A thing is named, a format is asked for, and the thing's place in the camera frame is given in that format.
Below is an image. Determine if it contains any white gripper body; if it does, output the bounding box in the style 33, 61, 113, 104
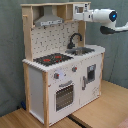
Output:
73, 5, 94, 23

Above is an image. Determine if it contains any small metal pot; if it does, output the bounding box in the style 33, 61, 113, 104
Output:
75, 49, 86, 55

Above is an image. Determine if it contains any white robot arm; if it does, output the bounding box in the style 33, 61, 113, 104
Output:
73, 6, 128, 35

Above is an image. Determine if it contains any wooden toy kitchen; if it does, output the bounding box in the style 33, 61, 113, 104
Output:
22, 2, 105, 127

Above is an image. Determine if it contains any white toy microwave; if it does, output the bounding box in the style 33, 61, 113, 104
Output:
65, 3, 90, 23

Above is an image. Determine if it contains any black toy faucet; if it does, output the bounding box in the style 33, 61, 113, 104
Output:
66, 32, 83, 50

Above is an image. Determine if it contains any grey toy sink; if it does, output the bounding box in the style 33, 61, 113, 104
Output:
65, 47, 95, 56

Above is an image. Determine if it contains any grey range hood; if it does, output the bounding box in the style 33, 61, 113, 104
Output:
35, 6, 64, 27

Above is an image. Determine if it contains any black toy stovetop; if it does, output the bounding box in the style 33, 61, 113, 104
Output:
34, 53, 71, 66

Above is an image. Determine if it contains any red left oven knob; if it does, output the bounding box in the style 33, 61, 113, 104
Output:
54, 73, 60, 79

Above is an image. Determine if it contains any white oven door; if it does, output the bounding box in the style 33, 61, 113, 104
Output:
55, 83, 74, 112

